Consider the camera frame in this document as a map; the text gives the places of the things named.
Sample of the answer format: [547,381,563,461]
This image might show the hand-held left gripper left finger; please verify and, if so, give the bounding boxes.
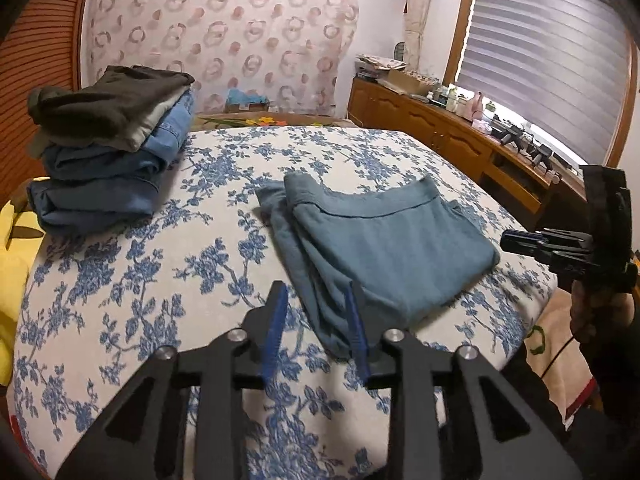
[55,280,290,480]

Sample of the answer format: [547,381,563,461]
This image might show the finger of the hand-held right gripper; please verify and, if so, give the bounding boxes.
[500,229,592,276]
[541,228,594,248]

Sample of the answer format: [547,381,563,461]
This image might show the cardboard box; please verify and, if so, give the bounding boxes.
[387,69,441,97]

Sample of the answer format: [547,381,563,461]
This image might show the folded dark grey pants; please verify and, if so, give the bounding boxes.
[27,65,196,151]

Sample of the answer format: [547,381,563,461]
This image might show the folded dark blue jeans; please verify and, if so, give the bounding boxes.
[27,170,166,236]

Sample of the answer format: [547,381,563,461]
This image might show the grey window blind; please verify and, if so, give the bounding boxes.
[452,0,636,166]

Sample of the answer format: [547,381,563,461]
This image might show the stack of papers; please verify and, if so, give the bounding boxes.
[355,54,408,81]

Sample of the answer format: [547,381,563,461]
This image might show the folded light blue jeans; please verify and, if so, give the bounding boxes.
[42,87,196,181]

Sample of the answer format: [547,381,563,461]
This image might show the blue floral bedsheet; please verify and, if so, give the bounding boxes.
[7,125,558,480]

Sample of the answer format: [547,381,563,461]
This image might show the teal pants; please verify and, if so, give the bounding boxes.
[255,172,501,358]

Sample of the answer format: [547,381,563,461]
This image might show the black handheld device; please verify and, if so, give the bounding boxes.
[500,127,527,150]
[529,146,555,170]

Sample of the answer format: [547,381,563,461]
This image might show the pink container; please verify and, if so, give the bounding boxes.
[465,92,487,122]

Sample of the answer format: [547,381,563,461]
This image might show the yellow blanket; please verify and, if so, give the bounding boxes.
[0,200,46,386]

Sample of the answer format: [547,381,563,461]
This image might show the beige side curtain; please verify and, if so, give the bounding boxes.
[400,0,436,68]

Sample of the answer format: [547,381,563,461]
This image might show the person's dark clothing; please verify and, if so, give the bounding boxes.
[500,350,640,480]

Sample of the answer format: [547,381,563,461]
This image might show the person's right hand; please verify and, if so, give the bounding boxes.
[570,280,638,346]

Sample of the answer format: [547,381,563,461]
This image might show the pink ring patterned curtain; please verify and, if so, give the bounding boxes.
[80,0,361,116]

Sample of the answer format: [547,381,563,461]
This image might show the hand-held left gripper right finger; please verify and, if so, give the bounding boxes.
[344,282,583,480]

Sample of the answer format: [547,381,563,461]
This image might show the wooden side cabinet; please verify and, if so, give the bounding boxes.
[347,77,591,231]

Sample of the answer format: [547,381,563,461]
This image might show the teal cloth bundle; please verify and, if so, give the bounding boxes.
[222,87,271,113]

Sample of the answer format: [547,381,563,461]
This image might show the beige flowered blanket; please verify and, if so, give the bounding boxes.
[195,112,601,421]

